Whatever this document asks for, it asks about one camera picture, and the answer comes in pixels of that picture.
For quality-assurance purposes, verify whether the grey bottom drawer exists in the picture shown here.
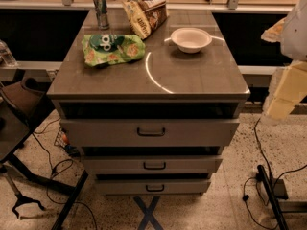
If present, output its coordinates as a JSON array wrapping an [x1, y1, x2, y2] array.
[[95, 179, 211, 196]]

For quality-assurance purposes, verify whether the grey drawer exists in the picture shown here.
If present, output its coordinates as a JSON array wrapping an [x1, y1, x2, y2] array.
[[95, 179, 211, 196], [60, 119, 239, 147], [82, 155, 222, 174]]

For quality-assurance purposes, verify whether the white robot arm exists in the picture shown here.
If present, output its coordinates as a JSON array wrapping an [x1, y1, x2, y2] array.
[[261, 0, 307, 125]]

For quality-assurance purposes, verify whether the grey drawer cabinet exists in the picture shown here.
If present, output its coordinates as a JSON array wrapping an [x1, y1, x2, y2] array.
[[48, 10, 249, 181]]

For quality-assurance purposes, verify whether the grey top drawer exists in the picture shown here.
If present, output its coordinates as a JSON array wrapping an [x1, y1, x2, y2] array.
[[60, 119, 239, 147]]

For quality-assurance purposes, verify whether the grey middle drawer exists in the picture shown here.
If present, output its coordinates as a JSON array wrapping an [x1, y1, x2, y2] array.
[[82, 155, 222, 174]]

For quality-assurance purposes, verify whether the black metal floor stand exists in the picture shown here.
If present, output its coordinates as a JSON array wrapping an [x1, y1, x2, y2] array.
[[257, 165, 307, 230]]

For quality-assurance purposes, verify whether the white paper bowl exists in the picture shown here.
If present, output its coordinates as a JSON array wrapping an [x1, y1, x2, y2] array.
[[171, 28, 212, 54]]

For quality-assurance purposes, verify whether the yellow brown snack bag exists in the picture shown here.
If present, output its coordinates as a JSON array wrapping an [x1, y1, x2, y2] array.
[[123, 0, 168, 39]]

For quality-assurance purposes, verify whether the green chip bag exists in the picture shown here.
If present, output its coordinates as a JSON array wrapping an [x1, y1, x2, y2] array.
[[82, 34, 146, 67]]

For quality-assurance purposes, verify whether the brown chair seat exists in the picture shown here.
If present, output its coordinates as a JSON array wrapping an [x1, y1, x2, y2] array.
[[1, 78, 45, 121]]

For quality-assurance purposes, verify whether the dark side table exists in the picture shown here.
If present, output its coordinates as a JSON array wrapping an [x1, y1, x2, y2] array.
[[0, 102, 88, 230]]

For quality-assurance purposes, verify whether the clear plastic bottle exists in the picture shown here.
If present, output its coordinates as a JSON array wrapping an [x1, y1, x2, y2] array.
[[0, 40, 18, 67]]

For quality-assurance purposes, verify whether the black tripod stand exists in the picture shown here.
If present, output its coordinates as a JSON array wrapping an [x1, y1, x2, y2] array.
[[0, 164, 45, 218]]

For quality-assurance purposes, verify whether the black floor cable right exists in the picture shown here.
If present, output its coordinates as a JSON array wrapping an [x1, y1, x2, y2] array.
[[242, 117, 307, 230]]

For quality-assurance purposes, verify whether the black floor cable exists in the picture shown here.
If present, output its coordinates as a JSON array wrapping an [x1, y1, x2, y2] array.
[[31, 117, 99, 230], [242, 117, 307, 230]]

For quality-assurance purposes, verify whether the wire basket with items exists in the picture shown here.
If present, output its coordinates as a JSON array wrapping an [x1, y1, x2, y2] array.
[[54, 127, 80, 157]]

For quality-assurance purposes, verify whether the black floor cable left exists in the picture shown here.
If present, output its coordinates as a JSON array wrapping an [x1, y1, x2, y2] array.
[[31, 117, 99, 230]]

